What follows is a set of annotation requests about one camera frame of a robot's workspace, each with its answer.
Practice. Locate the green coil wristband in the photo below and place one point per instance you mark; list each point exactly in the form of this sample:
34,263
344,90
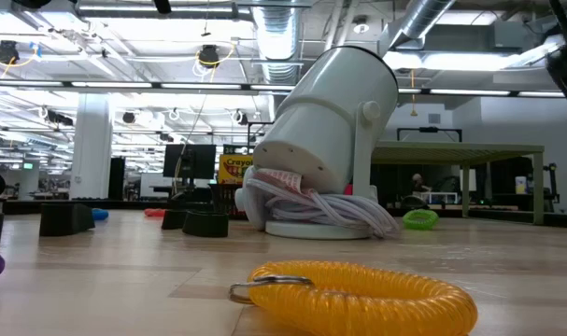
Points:
409,221

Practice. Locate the black background rig frame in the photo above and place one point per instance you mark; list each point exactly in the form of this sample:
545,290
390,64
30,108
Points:
428,129

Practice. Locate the white building pillar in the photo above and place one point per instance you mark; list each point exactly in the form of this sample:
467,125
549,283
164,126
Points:
90,149

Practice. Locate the yellow coil wristband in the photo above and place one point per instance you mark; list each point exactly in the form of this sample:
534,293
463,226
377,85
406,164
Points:
381,312

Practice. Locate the black hanging ceiling camera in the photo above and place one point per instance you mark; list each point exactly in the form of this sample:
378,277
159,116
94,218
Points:
6,52
209,56

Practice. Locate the yellow crayon box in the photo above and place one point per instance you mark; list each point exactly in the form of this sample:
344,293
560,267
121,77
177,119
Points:
234,170

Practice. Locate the silver smooth ventilation duct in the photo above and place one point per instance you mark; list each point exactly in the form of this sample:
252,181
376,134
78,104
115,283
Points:
423,18

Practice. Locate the white cylindrical cup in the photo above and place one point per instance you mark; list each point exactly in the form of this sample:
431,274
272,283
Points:
320,126

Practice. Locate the blue coil wristband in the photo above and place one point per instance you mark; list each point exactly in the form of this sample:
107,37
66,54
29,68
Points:
101,214

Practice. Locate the orange-red coil wristband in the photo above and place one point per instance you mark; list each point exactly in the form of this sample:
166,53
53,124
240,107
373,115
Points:
154,213

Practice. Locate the person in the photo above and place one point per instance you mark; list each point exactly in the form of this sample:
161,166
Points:
417,183

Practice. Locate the black background robot arm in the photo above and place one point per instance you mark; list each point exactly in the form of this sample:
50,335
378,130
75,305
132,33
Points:
552,184

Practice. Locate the black aluminium table frame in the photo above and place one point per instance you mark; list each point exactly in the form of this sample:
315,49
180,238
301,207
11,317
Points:
124,204

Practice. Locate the silver ribbed ventilation duct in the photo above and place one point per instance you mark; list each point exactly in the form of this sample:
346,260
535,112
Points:
278,37

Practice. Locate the black background monitor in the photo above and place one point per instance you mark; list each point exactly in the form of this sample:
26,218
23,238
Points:
189,161

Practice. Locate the tall black cabinet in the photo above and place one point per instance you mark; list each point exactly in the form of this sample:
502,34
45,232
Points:
117,179

